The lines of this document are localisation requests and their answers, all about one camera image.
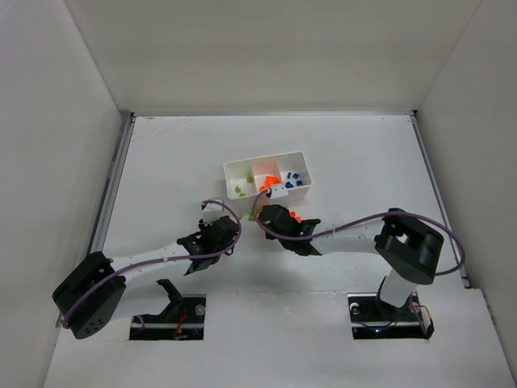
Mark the white divided plastic container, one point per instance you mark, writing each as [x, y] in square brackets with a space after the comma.
[283, 166]

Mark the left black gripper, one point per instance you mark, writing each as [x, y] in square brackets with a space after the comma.
[225, 226]

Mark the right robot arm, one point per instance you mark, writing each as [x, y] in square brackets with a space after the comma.
[410, 247]

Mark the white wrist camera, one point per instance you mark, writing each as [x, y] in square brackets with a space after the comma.
[277, 190]
[213, 205]

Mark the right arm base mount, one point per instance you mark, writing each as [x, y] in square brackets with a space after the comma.
[372, 319]

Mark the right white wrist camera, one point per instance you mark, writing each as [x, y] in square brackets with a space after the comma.
[277, 190]

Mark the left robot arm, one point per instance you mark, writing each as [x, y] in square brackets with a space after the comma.
[93, 293]

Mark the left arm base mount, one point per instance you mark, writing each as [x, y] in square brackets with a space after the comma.
[181, 319]

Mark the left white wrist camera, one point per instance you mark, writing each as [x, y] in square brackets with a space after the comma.
[213, 205]

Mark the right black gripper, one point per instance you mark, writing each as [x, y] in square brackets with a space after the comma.
[272, 215]

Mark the orange dome lego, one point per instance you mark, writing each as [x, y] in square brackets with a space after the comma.
[269, 181]

